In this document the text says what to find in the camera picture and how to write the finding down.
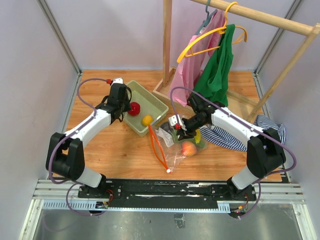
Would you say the fake red apple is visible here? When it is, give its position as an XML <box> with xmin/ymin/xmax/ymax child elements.
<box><xmin>127</xmin><ymin>102</ymin><xmax>141</xmax><ymax>117</ymax></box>

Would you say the clear zip top bag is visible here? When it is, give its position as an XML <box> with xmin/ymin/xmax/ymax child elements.
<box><xmin>148</xmin><ymin>122</ymin><xmax>208</xmax><ymax>174</ymax></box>

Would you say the fake yellow orange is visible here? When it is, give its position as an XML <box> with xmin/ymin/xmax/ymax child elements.
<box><xmin>141</xmin><ymin>114</ymin><xmax>154</xmax><ymax>127</ymax></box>

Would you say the fake purple eggplant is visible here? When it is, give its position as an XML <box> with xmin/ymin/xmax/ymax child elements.
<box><xmin>160</xmin><ymin>121</ymin><xmax>177</xmax><ymax>135</ymax></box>

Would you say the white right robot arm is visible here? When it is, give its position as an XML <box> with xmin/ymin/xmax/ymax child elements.
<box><xmin>175</xmin><ymin>94</ymin><xmax>286</xmax><ymax>200</ymax></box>

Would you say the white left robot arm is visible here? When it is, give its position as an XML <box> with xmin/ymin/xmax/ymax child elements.
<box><xmin>45</xmin><ymin>78</ymin><xmax>132</xmax><ymax>198</ymax></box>

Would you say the fake yellow banana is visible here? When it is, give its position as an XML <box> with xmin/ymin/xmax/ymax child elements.
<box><xmin>194</xmin><ymin>129</ymin><xmax>202</xmax><ymax>144</ymax></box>

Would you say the fake green leafy vegetable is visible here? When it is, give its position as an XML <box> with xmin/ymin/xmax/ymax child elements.
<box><xmin>176</xmin><ymin>138</ymin><xmax>207</xmax><ymax>153</ymax></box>

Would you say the fake peach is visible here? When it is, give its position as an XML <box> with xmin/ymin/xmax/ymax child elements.
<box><xmin>181</xmin><ymin>141</ymin><xmax>197</xmax><ymax>157</ymax></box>

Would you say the green tank top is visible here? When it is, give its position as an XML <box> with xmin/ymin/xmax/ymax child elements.
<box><xmin>193</xmin><ymin>24</ymin><xmax>236</xmax><ymax>107</ymax></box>

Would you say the light green plastic basket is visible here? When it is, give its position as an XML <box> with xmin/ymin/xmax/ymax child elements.
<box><xmin>124</xmin><ymin>80</ymin><xmax>169</xmax><ymax>137</ymax></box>

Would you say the pink shirt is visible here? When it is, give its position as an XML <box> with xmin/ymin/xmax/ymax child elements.
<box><xmin>169</xmin><ymin>9</ymin><xmax>226</xmax><ymax>107</ymax></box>

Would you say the blue striped cloth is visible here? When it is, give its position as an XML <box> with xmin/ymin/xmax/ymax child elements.
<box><xmin>199</xmin><ymin>114</ymin><xmax>287</xmax><ymax>152</ymax></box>

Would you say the yellow clothes hanger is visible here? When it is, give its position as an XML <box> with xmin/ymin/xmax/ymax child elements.
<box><xmin>177</xmin><ymin>1</ymin><xmax>238</xmax><ymax>64</ymax></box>

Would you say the grey-blue clothes hanger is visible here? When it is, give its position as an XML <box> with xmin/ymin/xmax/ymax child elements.
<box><xmin>195</xmin><ymin>0</ymin><xmax>218</xmax><ymax>35</ymax></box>

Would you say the wooden clothes rack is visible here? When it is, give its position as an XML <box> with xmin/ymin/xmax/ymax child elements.
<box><xmin>152</xmin><ymin>0</ymin><xmax>320</xmax><ymax>122</ymax></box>

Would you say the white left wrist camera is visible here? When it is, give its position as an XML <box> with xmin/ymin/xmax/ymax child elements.
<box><xmin>111</xmin><ymin>77</ymin><xmax>124</xmax><ymax>86</ymax></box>

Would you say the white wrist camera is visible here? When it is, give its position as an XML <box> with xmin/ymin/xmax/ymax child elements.
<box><xmin>168</xmin><ymin>115</ymin><xmax>186</xmax><ymax>130</ymax></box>
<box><xmin>111</xmin><ymin>77</ymin><xmax>124</xmax><ymax>86</ymax></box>

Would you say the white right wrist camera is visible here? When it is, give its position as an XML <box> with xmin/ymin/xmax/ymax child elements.
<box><xmin>168</xmin><ymin>115</ymin><xmax>186</xmax><ymax>130</ymax></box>

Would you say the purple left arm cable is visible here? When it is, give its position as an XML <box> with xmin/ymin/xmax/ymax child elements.
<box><xmin>47</xmin><ymin>77</ymin><xmax>113</xmax><ymax>185</ymax></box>

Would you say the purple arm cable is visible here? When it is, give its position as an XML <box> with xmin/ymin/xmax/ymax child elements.
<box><xmin>47</xmin><ymin>77</ymin><xmax>113</xmax><ymax>185</ymax></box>
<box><xmin>169</xmin><ymin>86</ymin><xmax>297</xmax><ymax>218</ymax></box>

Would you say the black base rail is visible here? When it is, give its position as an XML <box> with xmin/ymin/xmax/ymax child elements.
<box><xmin>47</xmin><ymin>177</ymin><xmax>261</xmax><ymax>216</ymax></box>

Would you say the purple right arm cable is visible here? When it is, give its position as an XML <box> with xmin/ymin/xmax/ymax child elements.
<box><xmin>169</xmin><ymin>86</ymin><xmax>297</xmax><ymax>218</ymax></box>

